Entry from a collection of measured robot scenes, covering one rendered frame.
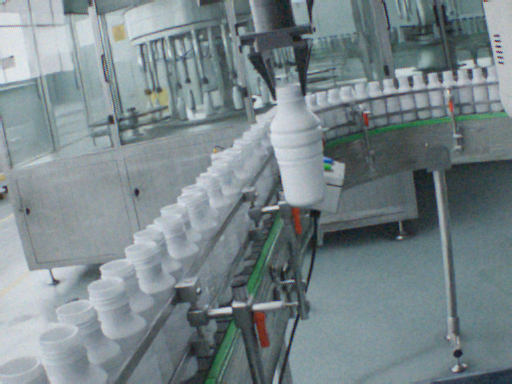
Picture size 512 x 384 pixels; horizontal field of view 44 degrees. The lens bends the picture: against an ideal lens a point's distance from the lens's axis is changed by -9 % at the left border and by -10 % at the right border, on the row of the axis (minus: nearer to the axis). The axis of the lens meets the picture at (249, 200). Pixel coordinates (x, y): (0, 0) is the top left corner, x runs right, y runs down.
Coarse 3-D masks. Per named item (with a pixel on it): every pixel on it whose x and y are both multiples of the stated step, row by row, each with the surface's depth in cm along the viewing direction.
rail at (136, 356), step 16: (256, 176) 132; (272, 192) 148; (224, 224) 100; (240, 256) 108; (192, 272) 81; (224, 288) 94; (176, 304) 72; (160, 320) 67; (144, 336) 62; (144, 352) 61; (192, 352) 75; (128, 368) 56; (176, 368) 69
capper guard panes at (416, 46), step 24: (384, 0) 572; (408, 0) 569; (432, 0) 565; (456, 0) 562; (480, 0) 558; (408, 24) 574; (432, 24) 571; (456, 24) 567; (480, 24) 563; (408, 48) 580; (432, 48) 576; (456, 48) 573; (480, 48) 569; (408, 72) 585; (432, 72) 582
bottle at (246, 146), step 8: (240, 144) 142; (248, 144) 140; (248, 152) 139; (248, 160) 139; (256, 160) 141; (256, 168) 140; (256, 184) 140; (264, 184) 142; (264, 192) 141; (264, 200) 141; (264, 216) 141
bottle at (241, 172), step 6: (222, 156) 129; (228, 156) 128; (234, 156) 128; (240, 156) 128; (234, 162) 128; (240, 162) 128; (234, 168) 128; (240, 168) 128; (240, 174) 128; (246, 174) 128; (246, 180) 128; (252, 222) 129
